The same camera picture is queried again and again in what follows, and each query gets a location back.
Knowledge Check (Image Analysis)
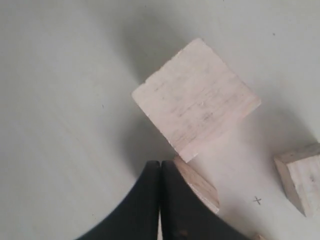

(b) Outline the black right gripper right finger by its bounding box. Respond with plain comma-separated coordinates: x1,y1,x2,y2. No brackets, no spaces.
161,160,247,240

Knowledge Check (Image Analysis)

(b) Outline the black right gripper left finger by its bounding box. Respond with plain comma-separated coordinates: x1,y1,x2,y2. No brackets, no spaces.
79,161,160,240

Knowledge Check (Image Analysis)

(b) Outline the second largest wooden cube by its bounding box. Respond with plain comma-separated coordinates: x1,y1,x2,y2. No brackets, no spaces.
132,38,261,162

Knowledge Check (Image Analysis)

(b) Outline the smallest wooden cube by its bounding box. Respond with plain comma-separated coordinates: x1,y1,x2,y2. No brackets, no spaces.
273,143,320,217

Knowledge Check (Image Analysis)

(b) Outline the third largest wooden cube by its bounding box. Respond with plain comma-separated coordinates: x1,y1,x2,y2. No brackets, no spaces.
251,233,267,240

